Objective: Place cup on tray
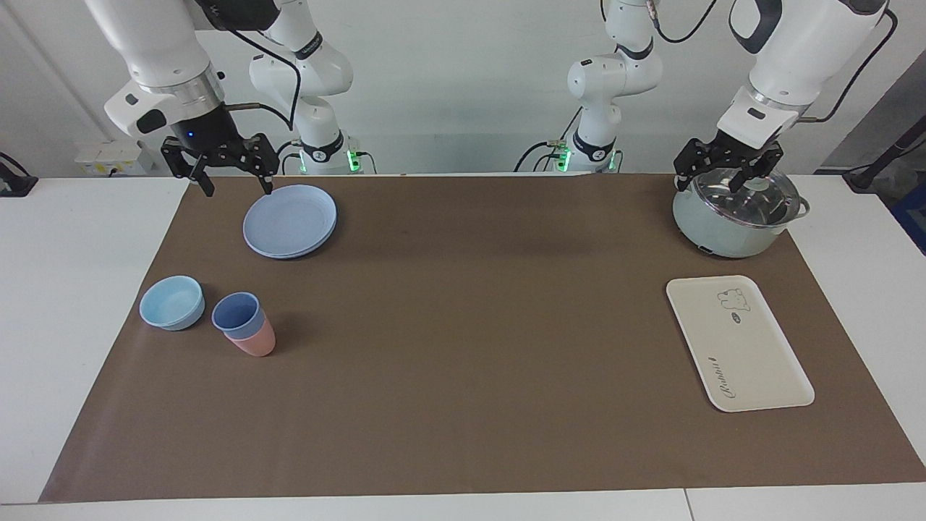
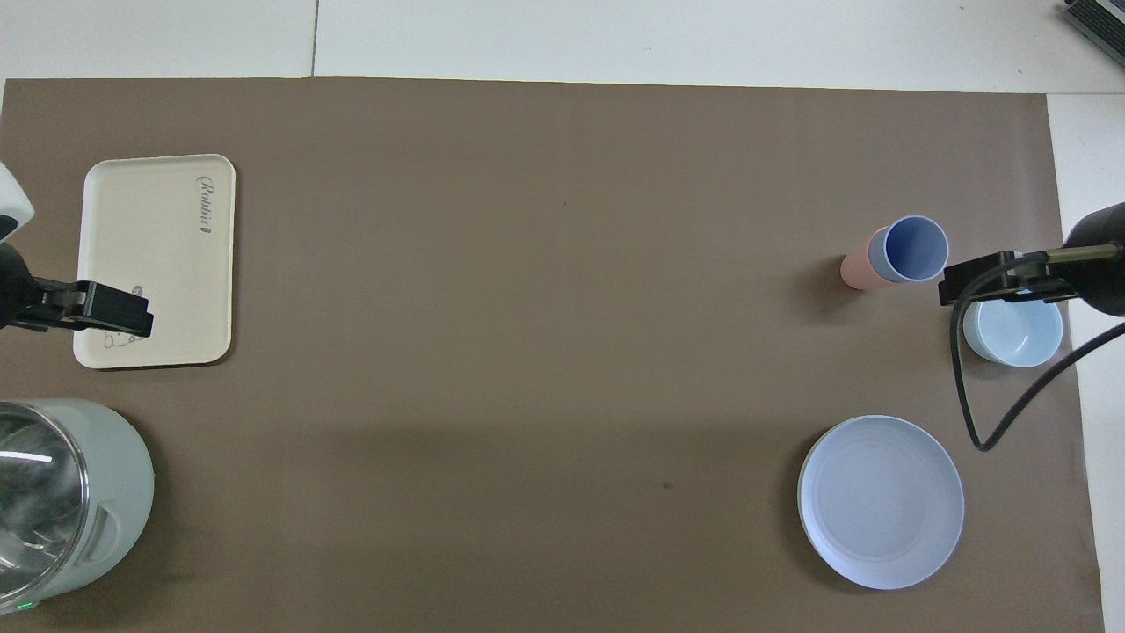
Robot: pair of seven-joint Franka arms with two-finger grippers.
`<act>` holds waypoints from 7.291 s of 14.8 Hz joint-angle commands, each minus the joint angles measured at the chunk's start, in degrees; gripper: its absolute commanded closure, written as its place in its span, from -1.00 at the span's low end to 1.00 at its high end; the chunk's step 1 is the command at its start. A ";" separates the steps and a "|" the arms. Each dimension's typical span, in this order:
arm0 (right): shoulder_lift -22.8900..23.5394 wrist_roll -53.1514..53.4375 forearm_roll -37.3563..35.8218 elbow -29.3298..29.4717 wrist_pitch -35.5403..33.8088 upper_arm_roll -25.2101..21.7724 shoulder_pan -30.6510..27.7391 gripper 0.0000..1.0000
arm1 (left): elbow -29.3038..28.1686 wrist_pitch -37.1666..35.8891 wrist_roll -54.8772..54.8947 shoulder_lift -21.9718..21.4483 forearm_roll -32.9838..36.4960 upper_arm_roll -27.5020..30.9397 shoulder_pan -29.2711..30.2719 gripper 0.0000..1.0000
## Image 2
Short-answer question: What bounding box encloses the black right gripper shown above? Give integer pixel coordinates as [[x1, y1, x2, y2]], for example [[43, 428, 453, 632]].
[[938, 202, 1125, 317]]

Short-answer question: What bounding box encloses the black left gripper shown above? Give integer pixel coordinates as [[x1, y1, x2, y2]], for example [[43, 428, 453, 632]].
[[0, 243, 156, 339]]

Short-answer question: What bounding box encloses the blue plastic cup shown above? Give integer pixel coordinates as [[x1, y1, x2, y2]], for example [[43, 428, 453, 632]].
[[868, 215, 950, 284]]

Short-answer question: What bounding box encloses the pink plastic cup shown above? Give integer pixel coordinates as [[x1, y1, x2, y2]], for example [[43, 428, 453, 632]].
[[840, 227, 889, 291]]

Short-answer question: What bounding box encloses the cream tray with Rabbit print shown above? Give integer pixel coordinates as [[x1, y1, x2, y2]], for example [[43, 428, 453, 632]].
[[73, 154, 236, 369]]

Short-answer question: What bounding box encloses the light blue bowl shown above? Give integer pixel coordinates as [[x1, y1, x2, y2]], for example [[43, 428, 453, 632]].
[[962, 297, 1064, 368]]

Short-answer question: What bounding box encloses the pale green electric pot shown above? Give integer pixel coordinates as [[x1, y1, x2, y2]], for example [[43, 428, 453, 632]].
[[0, 398, 156, 614]]

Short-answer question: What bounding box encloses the glass pot lid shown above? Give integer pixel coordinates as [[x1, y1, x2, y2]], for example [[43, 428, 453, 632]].
[[0, 403, 91, 608]]

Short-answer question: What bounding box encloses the pale blue round plate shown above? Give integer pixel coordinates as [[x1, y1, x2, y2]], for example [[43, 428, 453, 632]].
[[797, 415, 965, 591]]

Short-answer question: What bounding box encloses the grey ribbed device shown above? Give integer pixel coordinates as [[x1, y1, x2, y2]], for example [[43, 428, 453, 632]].
[[1059, 0, 1125, 67]]

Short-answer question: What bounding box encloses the brown paper table mat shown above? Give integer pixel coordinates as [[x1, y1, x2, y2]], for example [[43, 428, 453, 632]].
[[0, 77, 1107, 633]]

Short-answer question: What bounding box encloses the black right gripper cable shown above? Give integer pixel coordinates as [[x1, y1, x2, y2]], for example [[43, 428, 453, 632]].
[[952, 253, 1125, 452]]

